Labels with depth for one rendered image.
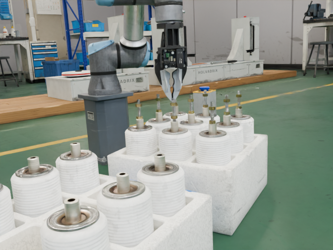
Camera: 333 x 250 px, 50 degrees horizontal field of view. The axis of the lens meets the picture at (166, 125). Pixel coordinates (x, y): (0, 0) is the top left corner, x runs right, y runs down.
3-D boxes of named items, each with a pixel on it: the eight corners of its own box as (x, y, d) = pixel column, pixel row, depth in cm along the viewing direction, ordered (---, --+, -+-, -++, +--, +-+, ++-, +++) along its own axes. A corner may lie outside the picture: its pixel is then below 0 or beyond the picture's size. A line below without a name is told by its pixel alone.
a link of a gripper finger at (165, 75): (163, 104, 97) (162, 70, 95) (161, 100, 103) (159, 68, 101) (175, 103, 98) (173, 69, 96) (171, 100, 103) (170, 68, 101)
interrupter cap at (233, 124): (228, 122, 113) (228, 120, 113) (245, 126, 107) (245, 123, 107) (209, 125, 110) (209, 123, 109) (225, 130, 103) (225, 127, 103)
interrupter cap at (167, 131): (156, 134, 103) (156, 131, 102) (171, 128, 109) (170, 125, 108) (179, 136, 98) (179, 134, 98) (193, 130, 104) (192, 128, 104)
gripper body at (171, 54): (160, 70, 93) (157, 22, 91) (156, 68, 102) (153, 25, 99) (189, 69, 94) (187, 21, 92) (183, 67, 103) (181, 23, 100)
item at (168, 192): (133, 256, 74) (126, 173, 71) (158, 234, 82) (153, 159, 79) (172, 269, 69) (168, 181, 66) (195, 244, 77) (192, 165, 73)
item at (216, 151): (230, 203, 96) (229, 138, 92) (194, 202, 99) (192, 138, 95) (232, 189, 105) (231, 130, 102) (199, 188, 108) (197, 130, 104)
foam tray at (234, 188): (111, 210, 112) (106, 155, 108) (170, 170, 145) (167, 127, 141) (231, 236, 93) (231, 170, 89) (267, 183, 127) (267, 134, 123)
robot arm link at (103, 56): (88, 71, 164) (85, 40, 161) (118, 69, 167) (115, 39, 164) (90, 72, 153) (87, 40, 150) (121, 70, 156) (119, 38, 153)
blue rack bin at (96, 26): (72, 33, 619) (70, 21, 614) (91, 33, 642) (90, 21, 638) (85, 31, 581) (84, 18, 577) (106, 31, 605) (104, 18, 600)
